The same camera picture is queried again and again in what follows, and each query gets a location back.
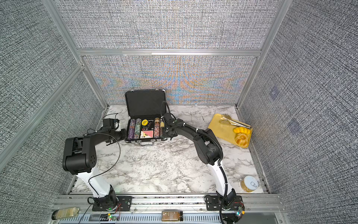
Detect purple poker chip row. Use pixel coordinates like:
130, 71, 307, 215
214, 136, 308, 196
128, 119, 136, 140

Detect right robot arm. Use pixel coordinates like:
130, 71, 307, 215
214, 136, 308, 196
161, 113, 244, 211

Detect black poker set case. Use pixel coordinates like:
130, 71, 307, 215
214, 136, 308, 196
125, 89, 167, 146

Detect yellow croissant toy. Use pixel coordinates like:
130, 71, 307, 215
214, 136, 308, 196
233, 127, 251, 136

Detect yellow brown chip row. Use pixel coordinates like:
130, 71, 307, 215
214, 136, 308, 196
160, 119, 165, 138

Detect yellow dealer button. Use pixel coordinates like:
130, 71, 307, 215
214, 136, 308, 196
142, 119, 148, 126

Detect yellow plastic tray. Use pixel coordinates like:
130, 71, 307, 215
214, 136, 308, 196
208, 113, 253, 146

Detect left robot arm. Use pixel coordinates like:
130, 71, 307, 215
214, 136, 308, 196
62, 129, 127, 211

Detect clear bottle on rail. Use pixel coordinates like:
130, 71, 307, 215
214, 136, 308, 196
51, 207, 80, 220

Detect red poker chip row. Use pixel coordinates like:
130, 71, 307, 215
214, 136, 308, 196
153, 118, 160, 138

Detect green poker chip row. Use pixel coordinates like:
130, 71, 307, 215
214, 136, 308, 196
133, 118, 142, 139

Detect playing card deck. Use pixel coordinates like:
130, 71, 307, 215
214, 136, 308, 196
140, 130, 154, 139

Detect yellow bundt cake toy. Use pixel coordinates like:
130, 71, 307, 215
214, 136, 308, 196
235, 133, 249, 148

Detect brown bottle on rail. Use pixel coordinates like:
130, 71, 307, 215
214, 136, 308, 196
161, 211, 184, 222

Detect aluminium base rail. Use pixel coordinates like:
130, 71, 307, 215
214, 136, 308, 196
52, 193, 290, 224

